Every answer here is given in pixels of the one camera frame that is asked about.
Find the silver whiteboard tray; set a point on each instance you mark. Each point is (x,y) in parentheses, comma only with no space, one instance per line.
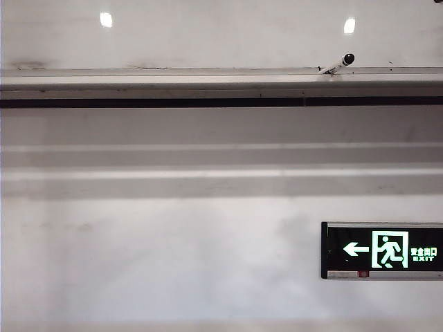
(173,84)

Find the white whiteboard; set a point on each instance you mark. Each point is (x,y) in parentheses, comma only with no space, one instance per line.
(138,41)

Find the black green exit sign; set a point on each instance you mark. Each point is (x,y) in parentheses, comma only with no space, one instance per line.
(360,249)

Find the white security camera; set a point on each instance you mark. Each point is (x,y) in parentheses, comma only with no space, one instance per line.
(348,58)

